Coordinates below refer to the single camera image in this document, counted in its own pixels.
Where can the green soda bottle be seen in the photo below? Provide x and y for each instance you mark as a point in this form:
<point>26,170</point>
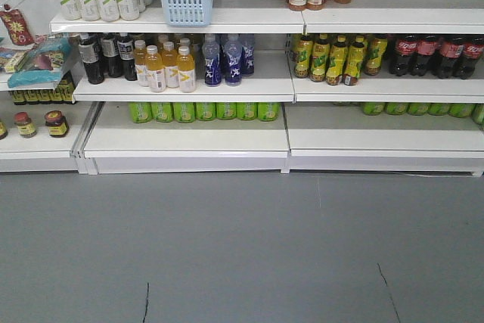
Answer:
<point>162,111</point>
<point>226,110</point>
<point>184,112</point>
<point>247,110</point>
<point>268,111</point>
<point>205,111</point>
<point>140,112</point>

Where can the blue sports drink bottle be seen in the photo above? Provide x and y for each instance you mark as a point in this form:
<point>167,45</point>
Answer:
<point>248,43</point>
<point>233,53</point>
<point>212,70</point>

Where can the orange yellow drink bottle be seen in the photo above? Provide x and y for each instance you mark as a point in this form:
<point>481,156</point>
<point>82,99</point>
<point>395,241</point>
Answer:
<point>140,66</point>
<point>155,70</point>
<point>169,57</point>
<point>186,70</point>

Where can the yellow lemon tea bottle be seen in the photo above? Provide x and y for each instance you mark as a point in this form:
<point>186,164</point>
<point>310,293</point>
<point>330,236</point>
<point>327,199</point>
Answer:
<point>354,61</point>
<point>319,56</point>
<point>302,51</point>
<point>374,56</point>
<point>337,58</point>

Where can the dark tea bottle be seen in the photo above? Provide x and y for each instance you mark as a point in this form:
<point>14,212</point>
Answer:
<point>90,54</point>
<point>126,48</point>
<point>110,52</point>

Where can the sauce jar red lid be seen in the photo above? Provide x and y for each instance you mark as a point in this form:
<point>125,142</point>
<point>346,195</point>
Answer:
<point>56,124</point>
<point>25,125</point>

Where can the teal snack bag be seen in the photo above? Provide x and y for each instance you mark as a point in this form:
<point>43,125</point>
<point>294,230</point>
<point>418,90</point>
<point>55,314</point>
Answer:
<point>46,63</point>

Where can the red snack pouch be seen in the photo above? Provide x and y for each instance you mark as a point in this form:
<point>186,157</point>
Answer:
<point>16,25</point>

